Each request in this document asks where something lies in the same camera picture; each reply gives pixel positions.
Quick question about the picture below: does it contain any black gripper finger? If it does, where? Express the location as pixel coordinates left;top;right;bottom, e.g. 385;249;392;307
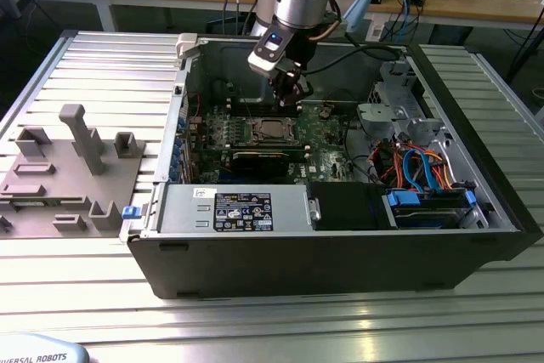
291;70;315;105
270;68;298;110

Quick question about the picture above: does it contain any metal locking lever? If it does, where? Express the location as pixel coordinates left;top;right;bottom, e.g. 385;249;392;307
239;88;257;124

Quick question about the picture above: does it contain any silver green CPU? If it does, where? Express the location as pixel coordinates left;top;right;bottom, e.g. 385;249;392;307
259;119;286;139

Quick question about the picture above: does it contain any metal socket cover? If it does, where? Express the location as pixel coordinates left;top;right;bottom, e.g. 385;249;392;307
248;116;299;145

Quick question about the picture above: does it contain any green motherboard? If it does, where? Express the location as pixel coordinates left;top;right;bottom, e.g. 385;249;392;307
189;100;365;188

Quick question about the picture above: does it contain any silver metal drive cage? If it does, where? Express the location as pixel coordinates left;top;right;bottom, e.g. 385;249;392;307
355;59;454;156

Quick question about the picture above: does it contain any black graphics card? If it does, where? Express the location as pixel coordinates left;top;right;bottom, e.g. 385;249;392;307
193;145;311;179

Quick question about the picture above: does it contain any black plastic shroud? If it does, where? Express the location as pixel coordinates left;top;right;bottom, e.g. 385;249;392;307
306;181;387;232

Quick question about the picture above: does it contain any hard disk blue carrier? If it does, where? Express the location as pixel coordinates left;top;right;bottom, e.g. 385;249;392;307
381;188;477;231

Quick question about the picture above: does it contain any grey power supply unit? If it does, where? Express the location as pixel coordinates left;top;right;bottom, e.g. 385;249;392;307
156;183;315;235

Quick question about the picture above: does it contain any black PC case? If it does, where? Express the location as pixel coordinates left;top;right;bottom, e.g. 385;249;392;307
120;32;544;301

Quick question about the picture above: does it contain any grey parts rack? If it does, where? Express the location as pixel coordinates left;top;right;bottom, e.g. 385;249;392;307
0;103;148;240

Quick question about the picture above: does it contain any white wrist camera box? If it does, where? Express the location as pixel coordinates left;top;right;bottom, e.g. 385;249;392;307
247;27;298;79

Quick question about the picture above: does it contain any blue flat data cable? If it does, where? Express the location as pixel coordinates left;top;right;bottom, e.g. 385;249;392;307
400;146;424;193
414;148;441;193

